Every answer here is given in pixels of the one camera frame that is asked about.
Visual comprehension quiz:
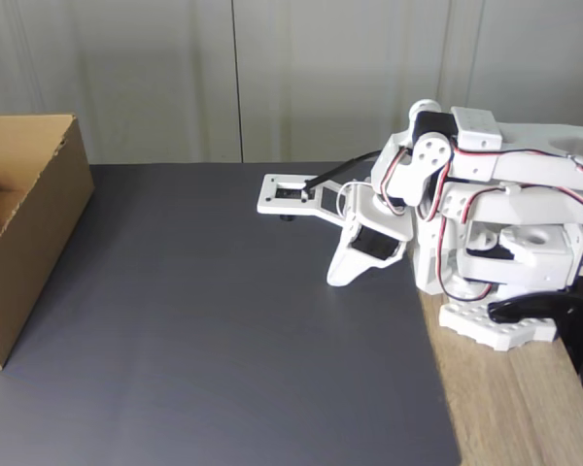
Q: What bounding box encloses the dark grey table mat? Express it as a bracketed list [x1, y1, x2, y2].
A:
[0, 162, 463, 466]

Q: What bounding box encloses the brown cardboard box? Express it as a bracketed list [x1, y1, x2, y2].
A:
[0, 114, 95, 373]

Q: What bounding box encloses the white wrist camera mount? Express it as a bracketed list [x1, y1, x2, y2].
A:
[256, 173, 356, 225]

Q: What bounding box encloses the black table clamp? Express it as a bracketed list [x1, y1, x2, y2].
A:
[487, 290, 583, 375]

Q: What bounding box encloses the white panelled cabinet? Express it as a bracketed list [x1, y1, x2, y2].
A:
[0, 0, 583, 166]

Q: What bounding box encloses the black camera cable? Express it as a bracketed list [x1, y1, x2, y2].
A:
[301, 150, 383, 191]

